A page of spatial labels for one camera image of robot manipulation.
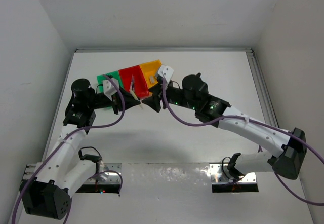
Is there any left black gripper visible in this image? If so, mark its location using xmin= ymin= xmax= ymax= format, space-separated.
xmin=87 ymin=85 xmax=140 ymax=115

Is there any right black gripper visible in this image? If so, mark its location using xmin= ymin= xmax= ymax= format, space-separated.
xmin=142 ymin=79 xmax=197 ymax=111

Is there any yellow highlighter pen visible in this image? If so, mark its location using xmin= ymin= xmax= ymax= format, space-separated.
xmin=130 ymin=89 xmax=143 ymax=109

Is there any blue pen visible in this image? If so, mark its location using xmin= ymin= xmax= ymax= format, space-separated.
xmin=131 ymin=75 xmax=135 ymax=87

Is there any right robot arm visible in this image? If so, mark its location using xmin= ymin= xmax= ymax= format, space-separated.
xmin=142 ymin=74 xmax=307 ymax=181

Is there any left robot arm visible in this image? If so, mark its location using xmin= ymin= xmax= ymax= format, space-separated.
xmin=17 ymin=76 xmax=140 ymax=220

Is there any red plastic bin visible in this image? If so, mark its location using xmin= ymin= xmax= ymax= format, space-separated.
xmin=119 ymin=65 xmax=149 ymax=99

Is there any green plastic bin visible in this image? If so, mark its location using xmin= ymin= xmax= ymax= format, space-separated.
xmin=96 ymin=70 xmax=122 ymax=109

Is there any yellow plastic bin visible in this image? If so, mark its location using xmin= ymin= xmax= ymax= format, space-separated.
xmin=139 ymin=60 xmax=161 ymax=89

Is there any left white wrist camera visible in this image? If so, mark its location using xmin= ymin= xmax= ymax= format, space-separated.
xmin=102 ymin=80 xmax=117 ymax=101

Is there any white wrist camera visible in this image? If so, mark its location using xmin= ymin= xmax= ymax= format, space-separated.
xmin=155 ymin=65 xmax=174 ymax=84
xmin=102 ymin=80 xmax=117 ymax=101

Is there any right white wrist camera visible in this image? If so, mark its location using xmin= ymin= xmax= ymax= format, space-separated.
xmin=155 ymin=65 xmax=174 ymax=84

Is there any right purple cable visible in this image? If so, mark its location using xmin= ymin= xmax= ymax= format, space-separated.
xmin=161 ymin=78 xmax=324 ymax=206

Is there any purple cable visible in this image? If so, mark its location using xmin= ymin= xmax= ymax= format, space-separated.
xmin=161 ymin=78 xmax=324 ymax=206
xmin=11 ymin=76 xmax=126 ymax=224

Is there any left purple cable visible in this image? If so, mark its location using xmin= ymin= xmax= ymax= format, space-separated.
xmin=11 ymin=76 xmax=126 ymax=224

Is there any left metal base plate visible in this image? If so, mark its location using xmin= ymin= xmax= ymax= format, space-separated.
xmin=85 ymin=163 xmax=122 ymax=184

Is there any metal base plate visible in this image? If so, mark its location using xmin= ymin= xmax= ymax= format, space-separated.
xmin=209 ymin=163 xmax=257 ymax=185
xmin=85 ymin=163 xmax=122 ymax=184

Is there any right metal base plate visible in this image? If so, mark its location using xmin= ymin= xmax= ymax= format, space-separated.
xmin=209 ymin=163 xmax=257 ymax=185

